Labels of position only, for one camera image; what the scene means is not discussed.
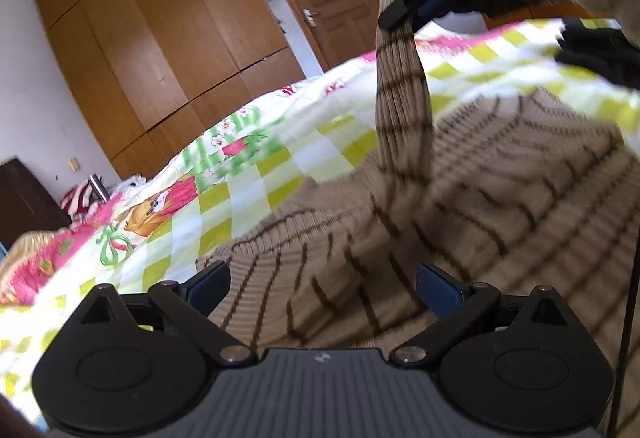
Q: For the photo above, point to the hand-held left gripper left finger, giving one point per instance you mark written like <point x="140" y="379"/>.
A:
<point x="212" y="287"/>

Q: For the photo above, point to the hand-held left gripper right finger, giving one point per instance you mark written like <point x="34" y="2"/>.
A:
<point x="440" y="290"/>

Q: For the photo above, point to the beige striped knit sweater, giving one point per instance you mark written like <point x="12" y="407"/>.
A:
<point x="500" y="198"/>

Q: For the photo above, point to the wooden side cabinet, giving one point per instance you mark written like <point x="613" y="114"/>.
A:
<point x="550" y="11"/>

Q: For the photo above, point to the white plastic bag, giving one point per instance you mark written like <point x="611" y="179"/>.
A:
<point x="127" y="185"/>

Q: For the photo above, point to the black garment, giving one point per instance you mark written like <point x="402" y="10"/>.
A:
<point x="600" y="52"/>

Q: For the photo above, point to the red white striped cloth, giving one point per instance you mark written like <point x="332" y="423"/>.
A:
<point x="75" y="200"/>

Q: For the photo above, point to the checked floral bed quilt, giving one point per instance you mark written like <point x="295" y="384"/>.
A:
<point x="280" y="137"/>

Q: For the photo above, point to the dark wooden headboard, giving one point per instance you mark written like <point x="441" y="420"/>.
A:
<point x="25" y="203"/>

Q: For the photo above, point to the wooden wardrobe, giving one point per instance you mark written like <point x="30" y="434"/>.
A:
<point x="150" y="42"/>

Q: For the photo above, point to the wall switch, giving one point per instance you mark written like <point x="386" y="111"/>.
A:
<point x="73" y="165"/>

